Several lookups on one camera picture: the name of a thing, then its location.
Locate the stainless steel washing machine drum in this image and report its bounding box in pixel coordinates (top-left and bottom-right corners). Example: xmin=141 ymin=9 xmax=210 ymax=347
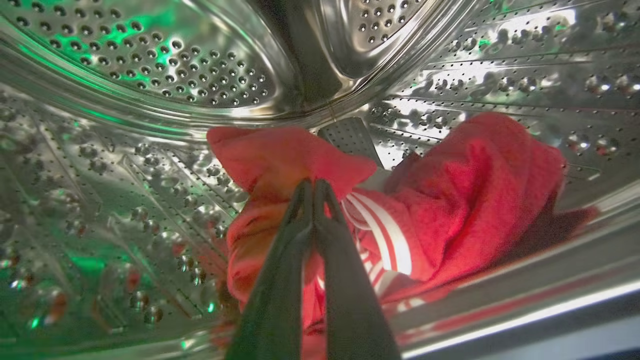
xmin=0 ymin=0 xmax=640 ymax=360

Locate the red garment with white stripes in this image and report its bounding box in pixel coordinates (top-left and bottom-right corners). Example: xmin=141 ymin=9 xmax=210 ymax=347
xmin=206 ymin=112 xmax=599 ymax=360

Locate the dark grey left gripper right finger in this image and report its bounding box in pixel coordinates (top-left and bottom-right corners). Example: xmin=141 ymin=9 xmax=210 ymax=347
xmin=313 ymin=179 xmax=402 ymax=360

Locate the grey perforated drum paddle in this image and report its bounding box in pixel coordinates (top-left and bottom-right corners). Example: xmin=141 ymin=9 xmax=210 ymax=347
xmin=317 ymin=117 xmax=385 ymax=170

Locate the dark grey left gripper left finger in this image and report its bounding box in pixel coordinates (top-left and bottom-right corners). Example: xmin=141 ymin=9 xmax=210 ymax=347
xmin=225 ymin=180 xmax=314 ymax=360

